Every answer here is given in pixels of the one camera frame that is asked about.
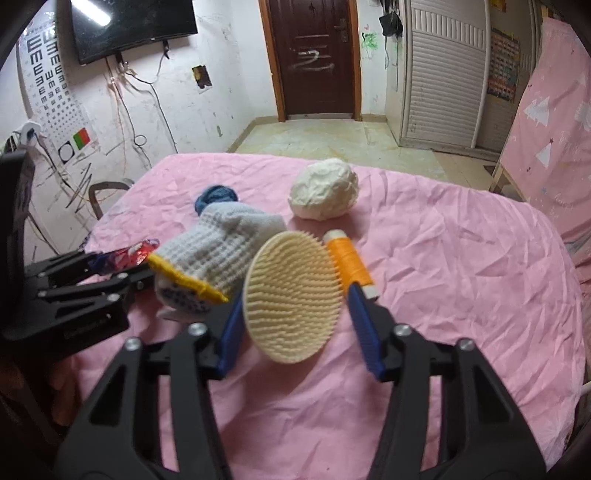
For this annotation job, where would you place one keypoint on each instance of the wooden bed frame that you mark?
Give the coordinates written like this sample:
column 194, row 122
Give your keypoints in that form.
column 502, row 179

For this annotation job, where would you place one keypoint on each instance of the white wall power adapter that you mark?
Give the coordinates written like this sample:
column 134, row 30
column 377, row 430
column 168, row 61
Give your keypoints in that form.
column 31, row 131

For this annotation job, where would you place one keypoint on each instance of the colourful grid poster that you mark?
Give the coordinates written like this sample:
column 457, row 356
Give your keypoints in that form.
column 503, row 64

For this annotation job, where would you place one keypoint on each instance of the white crumpled ball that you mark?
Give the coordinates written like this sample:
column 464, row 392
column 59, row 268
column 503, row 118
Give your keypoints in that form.
column 325, row 189

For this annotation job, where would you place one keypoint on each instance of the cream round brush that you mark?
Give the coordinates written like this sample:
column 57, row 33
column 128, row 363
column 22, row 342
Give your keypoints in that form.
column 291, row 300

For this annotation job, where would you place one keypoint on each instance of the pink tree-print hanging sheet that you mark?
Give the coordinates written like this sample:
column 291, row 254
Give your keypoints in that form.
column 554, row 138

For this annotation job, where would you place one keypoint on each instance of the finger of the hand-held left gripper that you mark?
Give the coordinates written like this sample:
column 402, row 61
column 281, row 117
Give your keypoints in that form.
column 69, row 266
column 106, row 287

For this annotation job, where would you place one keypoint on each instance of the hanging black bags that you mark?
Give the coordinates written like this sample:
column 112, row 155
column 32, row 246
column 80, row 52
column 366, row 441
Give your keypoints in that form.
column 391, row 21

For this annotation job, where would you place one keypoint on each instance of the red snack packet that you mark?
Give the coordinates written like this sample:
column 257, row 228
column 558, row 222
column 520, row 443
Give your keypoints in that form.
column 134, row 253

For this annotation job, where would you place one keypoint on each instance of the blue yarn ball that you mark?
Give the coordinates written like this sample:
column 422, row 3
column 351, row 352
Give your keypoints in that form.
column 214, row 196

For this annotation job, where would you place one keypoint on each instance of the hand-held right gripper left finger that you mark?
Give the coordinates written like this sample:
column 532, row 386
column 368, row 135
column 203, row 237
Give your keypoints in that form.
column 232, row 334

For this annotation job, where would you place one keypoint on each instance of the pink tablecloth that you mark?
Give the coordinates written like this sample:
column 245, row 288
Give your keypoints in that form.
column 438, row 286

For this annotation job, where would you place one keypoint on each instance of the dark brown door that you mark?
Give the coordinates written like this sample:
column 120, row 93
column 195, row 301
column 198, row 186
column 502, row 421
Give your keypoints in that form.
column 314, row 60

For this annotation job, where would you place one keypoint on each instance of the orange thread spool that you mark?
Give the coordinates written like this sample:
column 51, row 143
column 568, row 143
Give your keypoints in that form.
column 351, row 263

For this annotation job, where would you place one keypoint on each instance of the eye chart poster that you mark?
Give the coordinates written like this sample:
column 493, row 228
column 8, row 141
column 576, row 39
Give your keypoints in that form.
column 55, row 83

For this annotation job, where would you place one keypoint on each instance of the white louvered wardrobe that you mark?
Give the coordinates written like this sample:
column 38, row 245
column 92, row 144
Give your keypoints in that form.
column 443, row 83

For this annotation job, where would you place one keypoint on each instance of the white glove with yellow cuff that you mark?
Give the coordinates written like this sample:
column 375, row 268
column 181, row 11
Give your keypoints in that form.
column 217, row 244

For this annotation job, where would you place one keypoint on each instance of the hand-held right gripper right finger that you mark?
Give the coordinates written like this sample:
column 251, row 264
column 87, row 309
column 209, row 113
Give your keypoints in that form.
column 364, row 332

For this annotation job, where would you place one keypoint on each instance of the black wall television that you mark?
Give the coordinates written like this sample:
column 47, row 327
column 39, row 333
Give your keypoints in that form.
column 134, row 27

